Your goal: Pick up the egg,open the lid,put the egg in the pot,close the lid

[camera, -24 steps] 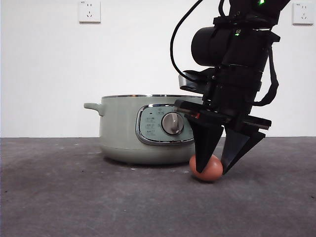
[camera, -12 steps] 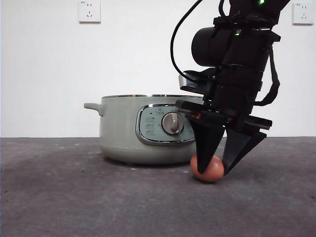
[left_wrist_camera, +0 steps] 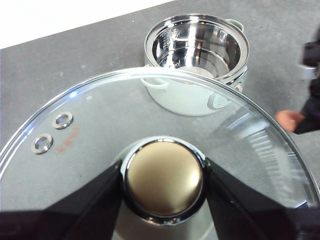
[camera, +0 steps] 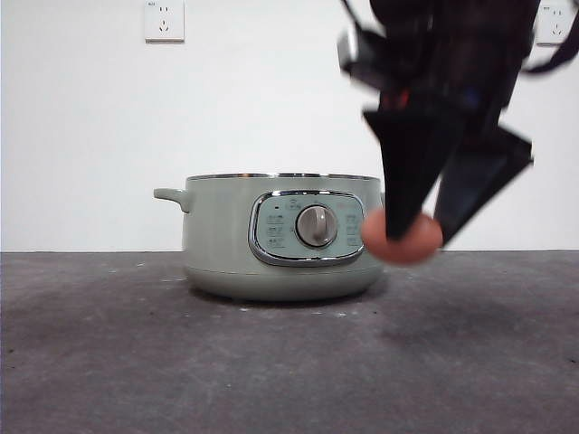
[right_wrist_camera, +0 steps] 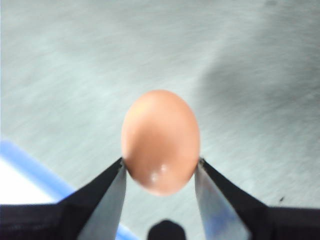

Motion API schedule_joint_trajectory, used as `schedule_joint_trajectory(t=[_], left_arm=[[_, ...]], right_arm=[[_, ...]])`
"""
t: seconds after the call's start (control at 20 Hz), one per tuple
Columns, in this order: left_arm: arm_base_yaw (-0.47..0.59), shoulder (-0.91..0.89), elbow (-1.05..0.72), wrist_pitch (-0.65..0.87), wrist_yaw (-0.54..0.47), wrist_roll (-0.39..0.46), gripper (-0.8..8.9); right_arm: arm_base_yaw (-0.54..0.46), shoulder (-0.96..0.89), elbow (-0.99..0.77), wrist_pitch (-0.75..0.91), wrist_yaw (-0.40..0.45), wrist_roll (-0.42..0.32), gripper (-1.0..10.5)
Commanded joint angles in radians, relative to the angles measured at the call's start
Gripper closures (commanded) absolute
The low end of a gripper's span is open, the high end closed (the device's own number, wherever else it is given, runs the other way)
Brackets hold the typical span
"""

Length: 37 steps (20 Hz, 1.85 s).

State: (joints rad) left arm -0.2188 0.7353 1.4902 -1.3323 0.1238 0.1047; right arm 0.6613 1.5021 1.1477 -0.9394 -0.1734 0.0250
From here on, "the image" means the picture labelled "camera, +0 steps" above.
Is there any brown egg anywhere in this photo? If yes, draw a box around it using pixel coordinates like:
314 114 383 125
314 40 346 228
361 210 443 263

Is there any green electric cooking pot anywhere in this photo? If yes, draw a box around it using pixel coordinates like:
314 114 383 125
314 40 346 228
152 172 386 303

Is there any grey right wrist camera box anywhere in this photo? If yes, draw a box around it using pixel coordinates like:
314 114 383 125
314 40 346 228
337 29 385 85

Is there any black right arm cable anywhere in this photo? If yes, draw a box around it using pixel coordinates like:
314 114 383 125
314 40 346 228
522 24 576 76

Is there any white wall socket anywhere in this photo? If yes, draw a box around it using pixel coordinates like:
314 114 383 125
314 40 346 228
536 4 575 46
144 0 185 44

